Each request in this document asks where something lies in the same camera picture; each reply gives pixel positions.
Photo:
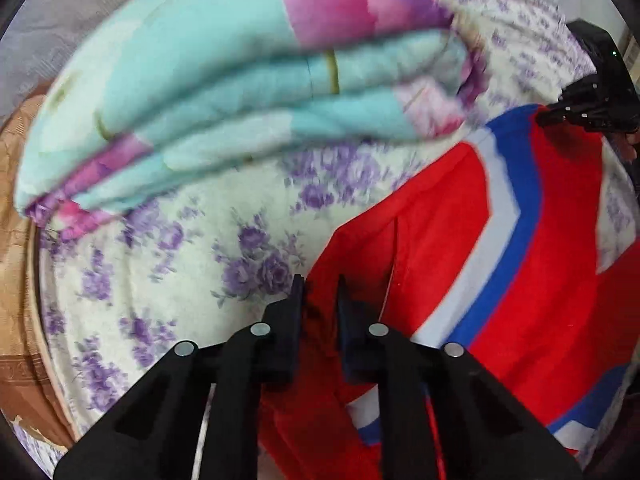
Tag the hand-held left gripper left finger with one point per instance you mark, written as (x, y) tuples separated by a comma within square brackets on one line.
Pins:
[(294, 317)]

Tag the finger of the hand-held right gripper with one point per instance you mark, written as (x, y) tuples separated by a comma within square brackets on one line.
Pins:
[(560, 112)]

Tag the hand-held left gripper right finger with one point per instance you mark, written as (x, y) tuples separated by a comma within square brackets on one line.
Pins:
[(346, 320)]

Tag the red pants with striped band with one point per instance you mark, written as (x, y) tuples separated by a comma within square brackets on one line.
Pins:
[(500, 280)]

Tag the person's right hand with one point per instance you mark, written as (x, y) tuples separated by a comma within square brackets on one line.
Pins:
[(631, 146)]

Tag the white purple floral bed sheet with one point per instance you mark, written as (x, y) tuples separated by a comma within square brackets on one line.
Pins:
[(200, 260)]

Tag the folded teal floral quilt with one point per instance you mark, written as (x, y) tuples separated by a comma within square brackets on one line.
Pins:
[(240, 85)]

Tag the brown patterned cloth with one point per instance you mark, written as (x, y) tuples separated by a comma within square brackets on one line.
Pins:
[(22, 260)]

